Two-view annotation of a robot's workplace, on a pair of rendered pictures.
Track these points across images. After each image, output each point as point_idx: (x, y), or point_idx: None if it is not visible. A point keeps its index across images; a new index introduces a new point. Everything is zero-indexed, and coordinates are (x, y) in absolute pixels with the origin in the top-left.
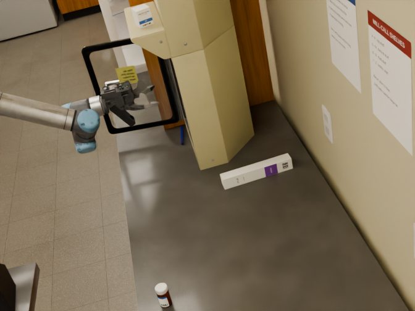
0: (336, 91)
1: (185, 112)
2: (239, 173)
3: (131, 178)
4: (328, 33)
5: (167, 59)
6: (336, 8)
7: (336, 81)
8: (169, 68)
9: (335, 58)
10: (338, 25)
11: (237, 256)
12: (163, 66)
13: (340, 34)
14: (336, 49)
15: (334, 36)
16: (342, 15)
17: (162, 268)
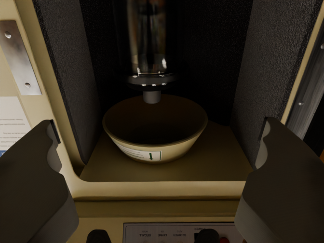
0: (3, 71)
1: (5, 55)
2: None
3: None
4: (28, 118)
5: (307, 122)
6: (17, 140)
7: (5, 81)
8: (322, 91)
9: (11, 103)
10: (10, 130)
11: None
12: (321, 116)
13: (6, 126)
14: (11, 111)
15: (16, 120)
16: (6, 139)
17: None
